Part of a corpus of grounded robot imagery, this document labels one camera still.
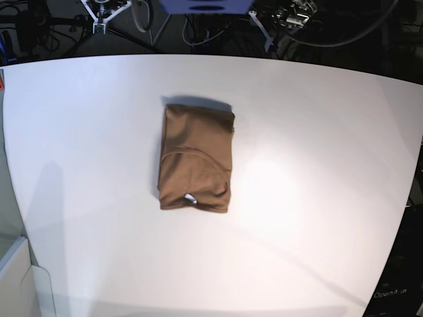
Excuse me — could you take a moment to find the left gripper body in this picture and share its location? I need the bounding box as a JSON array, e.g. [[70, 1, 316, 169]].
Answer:
[[248, 9, 276, 50]]

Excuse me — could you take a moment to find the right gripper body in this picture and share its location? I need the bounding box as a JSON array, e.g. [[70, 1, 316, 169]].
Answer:
[[81, 0, 132, 24]]

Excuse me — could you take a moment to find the brown T-shirt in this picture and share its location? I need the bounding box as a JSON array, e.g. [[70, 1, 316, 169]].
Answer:
[[157, 104, 235, 213]]

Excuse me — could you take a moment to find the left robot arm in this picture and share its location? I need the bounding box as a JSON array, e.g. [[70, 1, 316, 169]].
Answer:
[[248, 0, 317, 52]]

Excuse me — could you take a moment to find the black tripod stand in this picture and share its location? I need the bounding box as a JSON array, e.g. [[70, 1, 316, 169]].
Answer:
[[0, 0, 159, 60]]

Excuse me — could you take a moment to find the white bin at left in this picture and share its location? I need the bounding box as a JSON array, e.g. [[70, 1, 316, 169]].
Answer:
[[1, 236, 56, 316]]

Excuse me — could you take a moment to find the black OpenArm base box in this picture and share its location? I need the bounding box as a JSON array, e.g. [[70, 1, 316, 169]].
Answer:
[[364, 181, 422, 316]]

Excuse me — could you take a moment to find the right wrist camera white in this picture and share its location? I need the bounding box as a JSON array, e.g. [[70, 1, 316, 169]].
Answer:
[[93, 22, 106, 34]]

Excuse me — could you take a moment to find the blue overhead mount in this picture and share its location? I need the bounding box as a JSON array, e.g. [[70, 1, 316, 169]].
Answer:
[[160, 0, 254, 15]]

